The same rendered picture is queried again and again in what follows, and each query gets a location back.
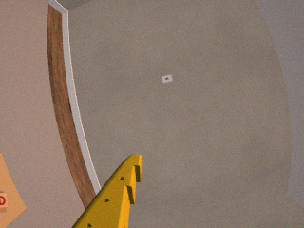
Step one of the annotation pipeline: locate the tan block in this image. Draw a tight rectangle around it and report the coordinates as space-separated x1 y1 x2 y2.
0 192 8 208

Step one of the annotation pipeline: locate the orange flat mat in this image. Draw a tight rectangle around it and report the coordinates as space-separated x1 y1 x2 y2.
0 153 27 228

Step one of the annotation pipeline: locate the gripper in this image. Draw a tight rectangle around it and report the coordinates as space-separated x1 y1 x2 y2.
71 154 142 228

